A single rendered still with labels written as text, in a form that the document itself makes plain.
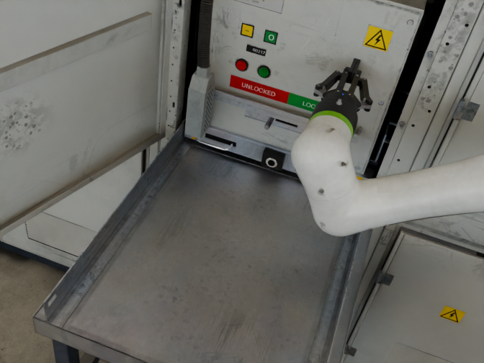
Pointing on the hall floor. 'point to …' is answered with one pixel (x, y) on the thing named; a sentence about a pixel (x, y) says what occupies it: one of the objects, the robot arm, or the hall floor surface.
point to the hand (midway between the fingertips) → (353, 70)
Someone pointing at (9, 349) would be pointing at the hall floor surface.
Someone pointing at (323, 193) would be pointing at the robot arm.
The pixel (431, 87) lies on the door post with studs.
